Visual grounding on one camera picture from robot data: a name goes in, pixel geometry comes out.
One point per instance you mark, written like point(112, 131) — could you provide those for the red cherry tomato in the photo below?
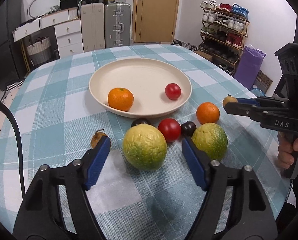
point(170, 129)

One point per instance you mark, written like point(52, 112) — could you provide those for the red tomato in plate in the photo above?
point(173, 91)

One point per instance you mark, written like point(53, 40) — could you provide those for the woven laundry basket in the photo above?
point(40, 52)

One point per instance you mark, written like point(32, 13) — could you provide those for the white drawer desk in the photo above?
point(62, 27)

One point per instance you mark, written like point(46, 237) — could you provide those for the person's right hand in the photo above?
point(285, 149)

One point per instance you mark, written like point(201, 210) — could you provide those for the silver suitcase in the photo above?
point(117, 24)

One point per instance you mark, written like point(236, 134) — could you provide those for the shoe rack with shoes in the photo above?
point(223, 33)

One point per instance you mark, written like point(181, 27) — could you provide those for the orange mandarin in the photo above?
point(121, 99)
point(207, 112)

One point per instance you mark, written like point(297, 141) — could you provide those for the yellow-green citrus fruit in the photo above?
point(145, 147)

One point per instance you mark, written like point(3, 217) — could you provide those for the brown stemmed longan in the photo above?
point(97, 137)

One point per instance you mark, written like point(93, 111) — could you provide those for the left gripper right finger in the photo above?
point(235, 205)

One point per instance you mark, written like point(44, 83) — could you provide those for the dark plum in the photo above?
point(140, 121)
point(188, 128)

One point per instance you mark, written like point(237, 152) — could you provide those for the brown longan fruit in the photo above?
point(228, 99)

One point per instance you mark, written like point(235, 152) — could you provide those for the purple bag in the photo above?
point(249, 66)

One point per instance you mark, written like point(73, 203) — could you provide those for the cream oval plate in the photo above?
point(146, 79)

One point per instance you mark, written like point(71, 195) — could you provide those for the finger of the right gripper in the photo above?
point(249, 112)
point(259, 100)

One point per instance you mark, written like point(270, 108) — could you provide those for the green citrus fruit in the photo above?
point(212, 139)

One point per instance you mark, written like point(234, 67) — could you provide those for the beige suitcase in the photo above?
point(92, 22)

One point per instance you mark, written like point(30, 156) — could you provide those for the wooden door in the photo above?
point(154, 20)

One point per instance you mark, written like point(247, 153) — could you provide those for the orange mandarin in plate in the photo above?
point(121, 99)

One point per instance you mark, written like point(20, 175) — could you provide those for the checkered teal tablecloth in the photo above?
point(57, 117)

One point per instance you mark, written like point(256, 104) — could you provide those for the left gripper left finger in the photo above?
point(56, 206)

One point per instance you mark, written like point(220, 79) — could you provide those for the black refrigerator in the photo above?
point(12, 65)

